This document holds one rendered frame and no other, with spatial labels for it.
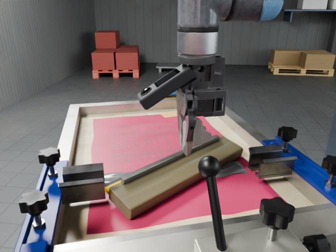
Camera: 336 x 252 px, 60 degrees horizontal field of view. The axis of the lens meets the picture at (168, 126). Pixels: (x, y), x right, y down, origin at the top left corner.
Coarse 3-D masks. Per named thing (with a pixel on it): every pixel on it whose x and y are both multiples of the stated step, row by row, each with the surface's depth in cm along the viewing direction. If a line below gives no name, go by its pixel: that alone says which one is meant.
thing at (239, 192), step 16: (208, 128) 99; (240, 160) 79; (224, 176) 71; (240, 176) 71; (256, 176) 71; (192, 192) 65; (224, 192) 65; (240, 192) 65; (256, 192) 65; (272, 192) 65; (192, 208) 60; (208, 208) 60; (224, 208) 60; (240, 208) 60; (256, 208) 60
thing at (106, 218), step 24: (96, 120) 106; (120, 120) 106; (144, 120) 106; (96, 144) 88; (120, 168) 75; (96, 216) 57; (120, 216) 57; (144, 216) 57; (168, 216) 57; (192, 216) 57
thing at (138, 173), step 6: (216, 138) 80; (204, 144) 77; (180, 150) 72; (192, 150) 74; (168, 156) 69; (174, 156) 69; (180, 156) 71; (156, 162) 66; (162, 162) 67; (168, 162) 69; (144, 168) 64; (150, 168) 65; (156, 168) 66; (132, 174) 62; (138, 174) 62; (126, 180) 61
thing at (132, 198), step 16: (208, 144) 78; (224, 144) 79; (176, 160) 70; (192, 160) 71; (224, 160) 74; (144, 176) 63; (160, 176) 64; (176, 176) 65; (192, 176) 66; (112, 192) 58; (128, 192) 59; (144, 192) 59; (160, 192) 60; (176, 192) 64; (128, 208) 55; (144, 208) 58
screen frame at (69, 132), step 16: (80, 112) 111; (96, 112) 113; (112, 112) 114; (64, 128) 90; (240, 128) 92; (64, 144) 80; (256, 144) 83; (288, 176) 69; (304, 192) 64; (64, 208) 60; (304, 208) 54; (320, 208) 54; (192, 224) 50; (208, 224) 50; (224, 224) 50; (96, 240) 47; (112, 240) 47
